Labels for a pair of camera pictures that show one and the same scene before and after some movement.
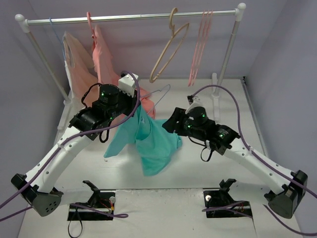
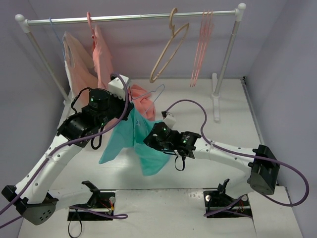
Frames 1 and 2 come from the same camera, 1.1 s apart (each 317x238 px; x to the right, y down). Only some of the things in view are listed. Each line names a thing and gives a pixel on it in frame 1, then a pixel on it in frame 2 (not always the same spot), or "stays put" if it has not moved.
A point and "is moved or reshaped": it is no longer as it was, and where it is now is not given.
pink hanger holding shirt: [89, 18] stays put
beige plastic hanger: [187, 25] stays put
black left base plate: [104, 201] stays put
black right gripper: [177, 121] to [150, 139]
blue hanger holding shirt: [62, 42] stays put
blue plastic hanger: [141, 96] to [151, 104]
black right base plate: [222, 198] stays put
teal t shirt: [156, 148] is moved or reshaped
